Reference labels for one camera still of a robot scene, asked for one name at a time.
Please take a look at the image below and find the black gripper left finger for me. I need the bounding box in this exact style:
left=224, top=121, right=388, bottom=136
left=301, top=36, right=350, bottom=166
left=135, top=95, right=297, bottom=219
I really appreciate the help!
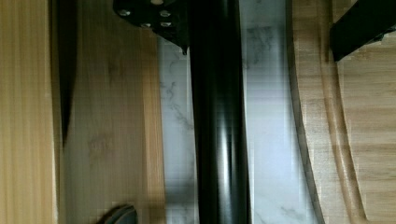
left=113, top=0, right=190, bottom=55

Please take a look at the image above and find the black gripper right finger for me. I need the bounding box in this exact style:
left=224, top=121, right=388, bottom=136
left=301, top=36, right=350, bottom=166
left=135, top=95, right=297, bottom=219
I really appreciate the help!
left=330, top=0, right=396, bottom=62

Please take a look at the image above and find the black drawer handle bar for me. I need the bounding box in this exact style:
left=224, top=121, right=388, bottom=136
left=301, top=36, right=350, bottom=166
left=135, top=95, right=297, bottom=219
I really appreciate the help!
left=188, top=0, right=251, bottom=224

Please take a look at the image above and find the light wooden drawer front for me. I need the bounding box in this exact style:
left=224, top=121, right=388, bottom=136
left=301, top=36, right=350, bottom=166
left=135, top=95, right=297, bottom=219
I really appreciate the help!
left=1, top=0, right=166, bottom=224

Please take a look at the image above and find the bamboo cutting board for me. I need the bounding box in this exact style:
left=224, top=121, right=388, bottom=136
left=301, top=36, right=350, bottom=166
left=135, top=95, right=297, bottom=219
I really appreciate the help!
left=286, top=0, right=395, bottom=224

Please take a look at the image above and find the dark grey object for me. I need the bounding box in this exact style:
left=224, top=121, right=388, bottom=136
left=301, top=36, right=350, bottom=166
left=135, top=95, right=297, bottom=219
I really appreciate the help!
left=96, top=204, right=138, bottom=224

